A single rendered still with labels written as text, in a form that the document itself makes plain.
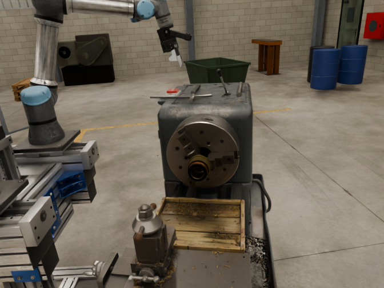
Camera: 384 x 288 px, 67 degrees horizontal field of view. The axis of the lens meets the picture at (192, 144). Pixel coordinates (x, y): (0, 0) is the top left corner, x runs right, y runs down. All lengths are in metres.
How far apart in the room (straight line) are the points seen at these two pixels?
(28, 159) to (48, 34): 0.56
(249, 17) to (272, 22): 0.92
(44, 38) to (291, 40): 11.37
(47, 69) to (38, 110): 0.22
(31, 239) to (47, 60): 0.82
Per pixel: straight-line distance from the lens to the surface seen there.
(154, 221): 0.78
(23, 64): 11.98
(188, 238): 1.12
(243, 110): 1.34
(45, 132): 1.41
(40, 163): 1.47
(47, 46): 1.50
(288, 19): 12.31
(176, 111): 1.37
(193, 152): 1.15
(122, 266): 0.94
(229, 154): 1.20
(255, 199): 1.95
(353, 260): 2.49
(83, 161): 1.39
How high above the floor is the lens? 1.61
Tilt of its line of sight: 22 degrees down
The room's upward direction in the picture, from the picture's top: 4 degrees counter-clockwise
